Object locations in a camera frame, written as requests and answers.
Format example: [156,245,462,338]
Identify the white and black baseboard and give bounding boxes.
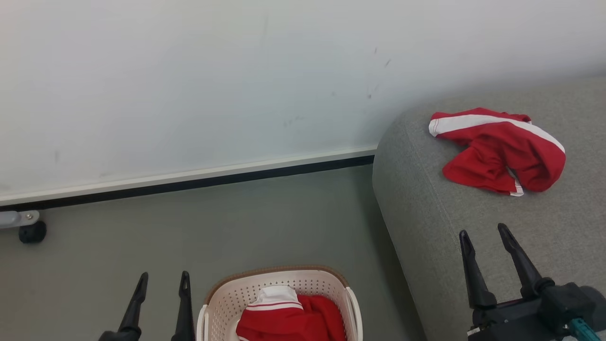
[0,146,378,212]

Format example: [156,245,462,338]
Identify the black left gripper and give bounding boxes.
[98,270,196,341]

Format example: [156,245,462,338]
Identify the red shorts with white stripe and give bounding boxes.
[428,108,567,197]

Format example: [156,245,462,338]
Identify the white perforated plastic laundry basket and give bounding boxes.
[196,265,364,341]

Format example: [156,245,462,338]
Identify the grey fabric sofa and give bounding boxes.
[372,75,606,341]

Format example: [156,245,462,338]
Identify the teal right camera cable plug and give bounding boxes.
[568,318,591,341]

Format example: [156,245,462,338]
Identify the grey metal caster bracket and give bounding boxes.
[0,210,40,230]

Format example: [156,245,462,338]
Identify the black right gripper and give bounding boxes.
[459,223,569,341]

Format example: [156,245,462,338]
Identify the red shirt with white collar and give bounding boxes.
[235,285,348,341]

